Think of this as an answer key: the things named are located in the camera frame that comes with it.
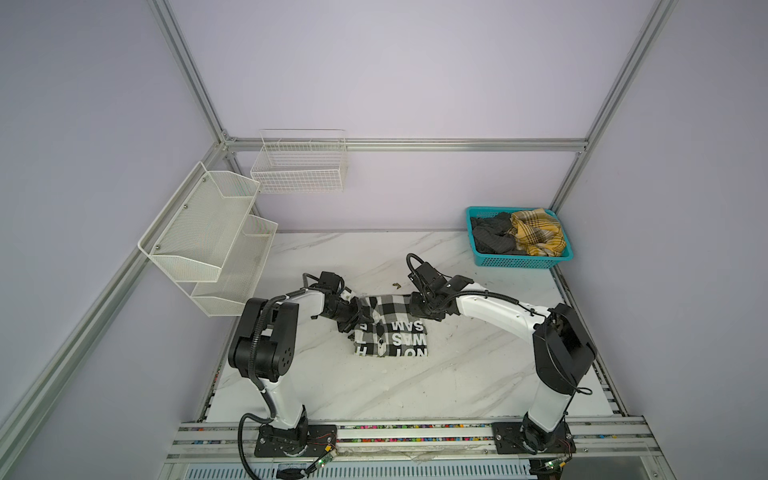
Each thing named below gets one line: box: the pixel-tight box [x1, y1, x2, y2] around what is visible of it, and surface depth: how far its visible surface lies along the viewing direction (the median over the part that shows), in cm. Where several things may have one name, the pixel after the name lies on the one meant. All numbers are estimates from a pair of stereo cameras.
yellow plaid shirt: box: [509, 208, 566, 257], surface depth 107 cm
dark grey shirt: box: [470, 212, 528, 255], surface depth 109 cm
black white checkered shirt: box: [354, 295, 428, 357], surface depth 90 cm
